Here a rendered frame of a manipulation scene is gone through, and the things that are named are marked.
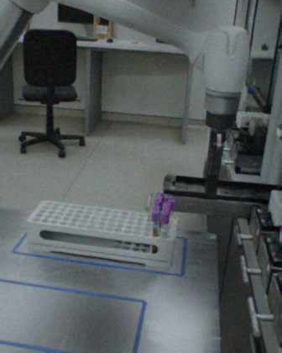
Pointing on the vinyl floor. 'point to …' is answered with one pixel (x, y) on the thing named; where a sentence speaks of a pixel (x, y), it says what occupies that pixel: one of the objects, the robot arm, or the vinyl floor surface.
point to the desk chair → (49, 79)
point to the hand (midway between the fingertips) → (211, 183)
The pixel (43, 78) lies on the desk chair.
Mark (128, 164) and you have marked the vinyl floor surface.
